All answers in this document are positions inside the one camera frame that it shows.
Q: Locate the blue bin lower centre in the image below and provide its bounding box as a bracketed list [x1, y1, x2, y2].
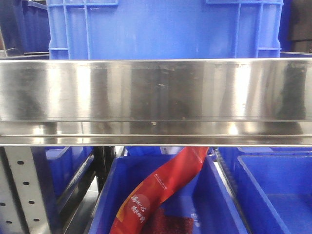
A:
[89, 155, 247, 234]

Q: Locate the blue bin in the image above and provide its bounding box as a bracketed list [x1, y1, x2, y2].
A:
[45, 146, 94, 199]
[89, 155, 247, 234]
[218, 147, 312, 234]

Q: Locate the blue bin lower left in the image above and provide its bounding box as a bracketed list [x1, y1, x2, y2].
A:
[45, 146, 94, 199]

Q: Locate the blue bin lower right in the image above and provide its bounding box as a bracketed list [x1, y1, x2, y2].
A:
[218, 147, 312, 234]

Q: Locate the red printed bag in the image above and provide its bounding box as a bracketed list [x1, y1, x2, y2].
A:
[110, 146, 209, 234]

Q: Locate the large blue crate on shelf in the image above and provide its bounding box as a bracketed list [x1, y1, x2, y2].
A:
[47, 0, 283, 59]

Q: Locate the stainless steel shelf rail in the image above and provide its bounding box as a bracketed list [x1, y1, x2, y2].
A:
[0, 58, 312, 146]

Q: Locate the perforated metal shelf post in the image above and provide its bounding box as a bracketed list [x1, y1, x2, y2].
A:
[0, 146, 62, 234]

